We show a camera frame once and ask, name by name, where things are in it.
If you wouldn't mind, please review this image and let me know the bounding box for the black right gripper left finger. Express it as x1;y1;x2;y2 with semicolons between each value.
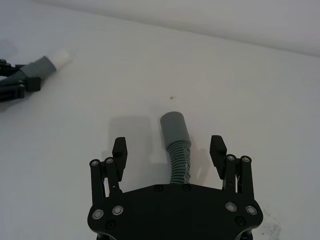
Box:
89;136;130;204

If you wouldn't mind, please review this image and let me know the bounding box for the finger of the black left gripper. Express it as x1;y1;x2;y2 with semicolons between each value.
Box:
0;59;26;77
0;76;42;103

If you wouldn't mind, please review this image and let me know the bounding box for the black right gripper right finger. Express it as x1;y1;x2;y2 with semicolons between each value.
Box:
208;134;256;200

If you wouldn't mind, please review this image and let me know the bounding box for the grey corrugated hose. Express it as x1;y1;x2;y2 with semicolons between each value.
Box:
159;110;193;187

